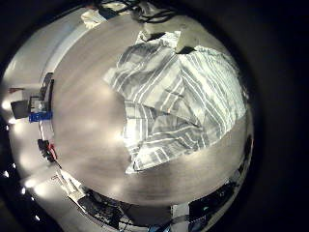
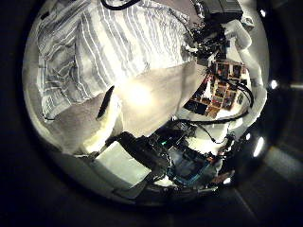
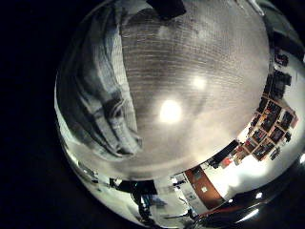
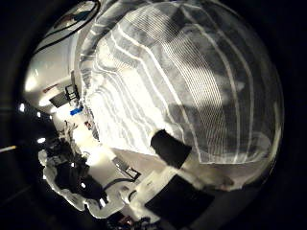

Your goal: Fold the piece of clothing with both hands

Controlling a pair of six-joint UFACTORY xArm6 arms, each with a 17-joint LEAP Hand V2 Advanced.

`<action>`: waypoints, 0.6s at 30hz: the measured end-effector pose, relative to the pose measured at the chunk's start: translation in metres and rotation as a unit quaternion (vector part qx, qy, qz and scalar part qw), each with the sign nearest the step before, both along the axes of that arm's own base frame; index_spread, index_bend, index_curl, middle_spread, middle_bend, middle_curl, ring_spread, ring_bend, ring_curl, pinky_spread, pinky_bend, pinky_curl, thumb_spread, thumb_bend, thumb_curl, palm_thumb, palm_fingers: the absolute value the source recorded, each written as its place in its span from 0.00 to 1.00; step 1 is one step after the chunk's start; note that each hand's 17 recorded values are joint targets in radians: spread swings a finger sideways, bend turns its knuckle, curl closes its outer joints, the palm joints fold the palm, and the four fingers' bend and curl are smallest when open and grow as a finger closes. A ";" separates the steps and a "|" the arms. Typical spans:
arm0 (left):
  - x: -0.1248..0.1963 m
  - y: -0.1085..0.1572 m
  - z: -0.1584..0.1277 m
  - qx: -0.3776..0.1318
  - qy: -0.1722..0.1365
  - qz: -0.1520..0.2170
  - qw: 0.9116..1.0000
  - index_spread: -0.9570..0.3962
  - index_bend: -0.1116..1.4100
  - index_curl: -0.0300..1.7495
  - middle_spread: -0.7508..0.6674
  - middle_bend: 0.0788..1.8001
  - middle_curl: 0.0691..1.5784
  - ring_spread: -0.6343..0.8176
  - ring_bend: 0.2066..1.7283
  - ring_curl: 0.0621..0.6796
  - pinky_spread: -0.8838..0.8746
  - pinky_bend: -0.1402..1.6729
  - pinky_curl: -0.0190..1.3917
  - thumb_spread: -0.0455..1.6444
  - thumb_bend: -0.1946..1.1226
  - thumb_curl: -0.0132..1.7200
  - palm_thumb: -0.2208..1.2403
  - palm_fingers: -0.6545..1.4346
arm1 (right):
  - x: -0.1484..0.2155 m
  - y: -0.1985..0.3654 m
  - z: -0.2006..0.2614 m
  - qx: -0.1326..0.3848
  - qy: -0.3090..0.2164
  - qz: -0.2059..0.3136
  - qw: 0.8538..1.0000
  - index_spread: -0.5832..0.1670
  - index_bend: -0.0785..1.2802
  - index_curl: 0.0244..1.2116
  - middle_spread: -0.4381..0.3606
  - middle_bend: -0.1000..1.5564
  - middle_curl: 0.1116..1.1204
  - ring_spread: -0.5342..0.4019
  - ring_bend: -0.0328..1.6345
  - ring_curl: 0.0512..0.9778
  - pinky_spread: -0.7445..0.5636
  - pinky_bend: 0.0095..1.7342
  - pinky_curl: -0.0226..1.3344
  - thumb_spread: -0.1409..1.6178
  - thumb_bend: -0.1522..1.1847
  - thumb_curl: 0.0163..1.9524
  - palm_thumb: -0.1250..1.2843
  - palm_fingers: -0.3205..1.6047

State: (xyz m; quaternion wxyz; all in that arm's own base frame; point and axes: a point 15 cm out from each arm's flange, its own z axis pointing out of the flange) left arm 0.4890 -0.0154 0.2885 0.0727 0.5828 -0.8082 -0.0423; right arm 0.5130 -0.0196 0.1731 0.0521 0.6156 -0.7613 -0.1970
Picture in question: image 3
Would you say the white grey striped cloth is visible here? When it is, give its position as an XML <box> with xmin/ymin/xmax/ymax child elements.
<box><xmin>55</xmin><ymin>3</ymin><xmax>144</xmax><ymax>160</ymax></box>

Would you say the black cabinet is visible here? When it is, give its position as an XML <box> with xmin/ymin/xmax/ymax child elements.
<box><xmin>263</xmin><ymin>70</ymin><xmax>294</xmax><ymax>101</ymax></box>

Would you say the black desk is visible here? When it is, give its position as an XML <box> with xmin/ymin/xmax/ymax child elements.
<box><xmin>208</xmin><ymin>139</ymin><xmax>241</xmax><ymax>170</ymax></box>

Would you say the wooden shelf unit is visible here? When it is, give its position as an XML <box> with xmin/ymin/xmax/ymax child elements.
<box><xmin>242</xmin><ymin>94</ymin><xmax>299</xmax><ymax>163</ymax></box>

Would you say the red object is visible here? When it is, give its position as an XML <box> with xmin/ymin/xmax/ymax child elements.
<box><xmin>220</xmin><ymin>156</ymin><xmax>234</xmax><ymax>169</ymax></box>

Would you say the black monitor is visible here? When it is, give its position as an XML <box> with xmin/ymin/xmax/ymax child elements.
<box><xmin>109</xmin><ymin>178</ymin><xmax>158</xmax><ymax>196</ymax></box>

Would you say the brown door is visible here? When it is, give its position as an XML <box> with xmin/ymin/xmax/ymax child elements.
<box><xmin>184</xmin><ymin>165</ymin><xmax>227</xmax><ymax>211</ymax></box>

